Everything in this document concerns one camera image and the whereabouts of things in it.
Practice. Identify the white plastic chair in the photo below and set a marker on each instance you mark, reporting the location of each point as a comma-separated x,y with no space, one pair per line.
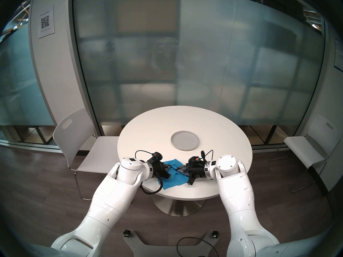
310,149
73,130

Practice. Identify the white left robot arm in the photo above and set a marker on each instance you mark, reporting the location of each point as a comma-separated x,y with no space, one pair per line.
112,200

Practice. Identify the white QR code sign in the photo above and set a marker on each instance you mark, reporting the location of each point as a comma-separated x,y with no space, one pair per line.
47,22

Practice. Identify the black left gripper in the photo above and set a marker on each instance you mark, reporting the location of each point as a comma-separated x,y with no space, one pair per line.
159,170

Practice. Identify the grey round plate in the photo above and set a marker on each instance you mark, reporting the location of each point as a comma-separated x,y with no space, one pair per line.
185,140

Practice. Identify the brushed steel table base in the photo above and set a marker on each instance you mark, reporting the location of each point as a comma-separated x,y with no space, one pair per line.
178,207

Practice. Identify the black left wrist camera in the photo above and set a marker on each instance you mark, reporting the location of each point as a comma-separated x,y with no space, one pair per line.
156,157

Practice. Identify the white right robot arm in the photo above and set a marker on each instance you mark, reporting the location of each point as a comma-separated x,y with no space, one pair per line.
238,195

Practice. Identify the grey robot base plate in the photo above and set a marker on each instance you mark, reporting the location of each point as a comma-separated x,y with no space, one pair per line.
166,249

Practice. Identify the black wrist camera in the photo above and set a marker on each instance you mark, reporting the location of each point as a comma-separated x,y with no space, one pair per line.
156,157
195,160

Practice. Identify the blue cloth napkin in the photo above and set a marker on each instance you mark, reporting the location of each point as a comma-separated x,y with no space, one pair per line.
174,180

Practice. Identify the black metal shelf frame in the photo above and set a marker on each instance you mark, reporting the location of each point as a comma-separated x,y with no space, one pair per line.
38,136
271,136

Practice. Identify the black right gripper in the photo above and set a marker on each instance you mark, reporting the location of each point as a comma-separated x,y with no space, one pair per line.
197,171

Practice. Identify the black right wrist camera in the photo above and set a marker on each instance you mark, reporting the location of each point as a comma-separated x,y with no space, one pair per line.
195,160

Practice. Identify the black star knob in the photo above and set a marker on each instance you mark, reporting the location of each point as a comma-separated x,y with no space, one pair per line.
127,233
215,234

